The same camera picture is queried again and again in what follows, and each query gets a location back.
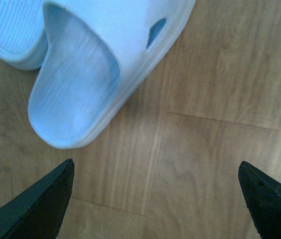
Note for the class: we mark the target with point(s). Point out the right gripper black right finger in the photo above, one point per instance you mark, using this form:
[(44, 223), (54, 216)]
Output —
[(262, 195)]

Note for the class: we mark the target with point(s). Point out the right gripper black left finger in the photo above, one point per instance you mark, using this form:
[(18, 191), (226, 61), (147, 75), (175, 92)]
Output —
[(38, 212)]

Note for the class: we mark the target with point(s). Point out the light blue slipper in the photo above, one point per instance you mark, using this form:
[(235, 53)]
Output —
[(23, 40), (99, 52)]

